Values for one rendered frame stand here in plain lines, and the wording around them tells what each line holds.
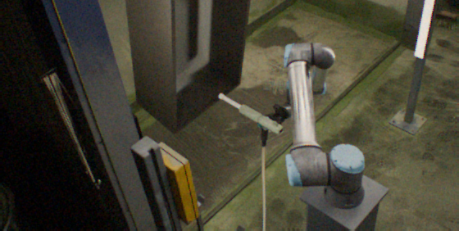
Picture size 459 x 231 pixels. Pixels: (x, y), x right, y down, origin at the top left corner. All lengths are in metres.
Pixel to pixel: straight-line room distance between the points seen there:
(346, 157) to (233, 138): 1.44
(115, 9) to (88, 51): 2.17
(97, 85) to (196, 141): 1.86
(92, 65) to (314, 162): 1.06
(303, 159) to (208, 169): 1.24
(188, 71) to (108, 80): 1.62
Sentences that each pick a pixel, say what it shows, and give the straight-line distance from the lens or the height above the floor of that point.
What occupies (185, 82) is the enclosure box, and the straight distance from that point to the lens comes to 3.30.
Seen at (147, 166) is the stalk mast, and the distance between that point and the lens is 1.33.
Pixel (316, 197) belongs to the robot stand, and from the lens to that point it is 2.42.
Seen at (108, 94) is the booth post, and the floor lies 1.46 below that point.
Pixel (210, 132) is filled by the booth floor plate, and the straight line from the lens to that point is 3.59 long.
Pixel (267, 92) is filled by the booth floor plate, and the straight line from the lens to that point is 3.87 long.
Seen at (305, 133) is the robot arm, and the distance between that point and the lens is 2.30.
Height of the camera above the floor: 2.57
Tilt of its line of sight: 42 degrees down
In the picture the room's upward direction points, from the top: 7 degrees counter-clockwise
